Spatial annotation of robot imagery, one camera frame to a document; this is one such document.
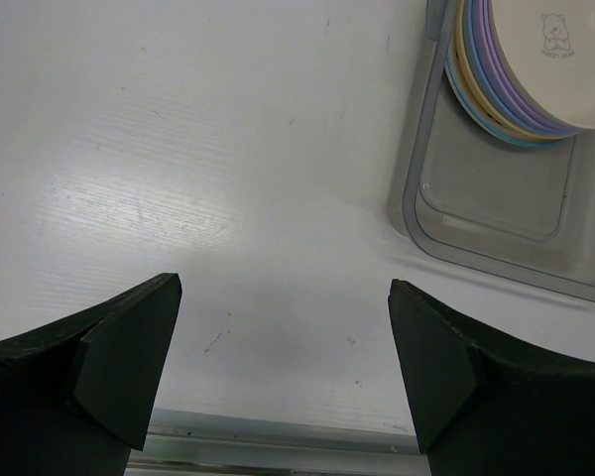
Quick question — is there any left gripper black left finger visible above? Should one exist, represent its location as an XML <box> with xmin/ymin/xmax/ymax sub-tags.
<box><xmin>0</xmin><ymin>273</ymin><xmax>181</xmax><ymax>475</ymax></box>

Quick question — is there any yellow plastic plate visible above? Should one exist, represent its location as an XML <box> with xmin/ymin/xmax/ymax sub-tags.
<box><xmin>449</xmin><ymin>1</ymin><xmax>551</xmax><ymax>147</ymax></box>

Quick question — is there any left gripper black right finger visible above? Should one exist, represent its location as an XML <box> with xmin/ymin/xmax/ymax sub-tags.
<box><xmin>388</xmin><ymin>280</ymin><xmax>595</xmax><ymax>475</ymax></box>

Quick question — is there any purple plate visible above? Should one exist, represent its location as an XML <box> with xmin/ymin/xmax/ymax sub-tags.
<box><xmin>468</xmin><ymin>0</ymin><xmax>571</xmax><ymax>139</ymax></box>
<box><xmin>471</xmin><ymin>1</ymin><xmax>580</xmax><ymax>136</ymax></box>

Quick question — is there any clear plastic bin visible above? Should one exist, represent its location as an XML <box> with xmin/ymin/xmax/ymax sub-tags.
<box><xmin>389</xmin><ymin>1</ymin><xmax>595</xmax><ymax>301</ymax></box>

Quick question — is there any aluminium rail frame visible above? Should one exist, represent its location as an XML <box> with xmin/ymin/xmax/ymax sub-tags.
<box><xmin>125</xmin><ymin>409</ymin><xmax>430</xmax><ymax>475</ymax></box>

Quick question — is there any cream plastic plate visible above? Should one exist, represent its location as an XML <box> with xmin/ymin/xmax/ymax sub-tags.
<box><xmin>487</xmin><ymin>0</ymin><xmax>595</xmax><ymax>130</ymax></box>

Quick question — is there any blue plastic plate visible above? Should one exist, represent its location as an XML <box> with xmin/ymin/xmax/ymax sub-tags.
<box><xmin>452</xmin><ymin>1</ymin><xmax>560</xmax><ymax>144</ymax></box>

